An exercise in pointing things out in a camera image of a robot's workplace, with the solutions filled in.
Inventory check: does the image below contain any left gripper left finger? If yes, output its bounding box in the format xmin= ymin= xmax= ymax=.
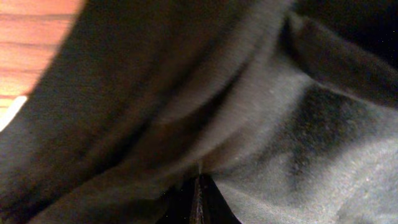
xmin=156 ymin=178 xmax=195 ymax=224

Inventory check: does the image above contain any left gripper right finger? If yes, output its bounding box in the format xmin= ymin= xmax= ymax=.
xmin=197 ymin=174 xmax=241 ymax=224

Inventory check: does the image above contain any black t-shirt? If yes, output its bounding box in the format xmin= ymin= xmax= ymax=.
xmin=1 ymin=1 xmax=397 ymax=223

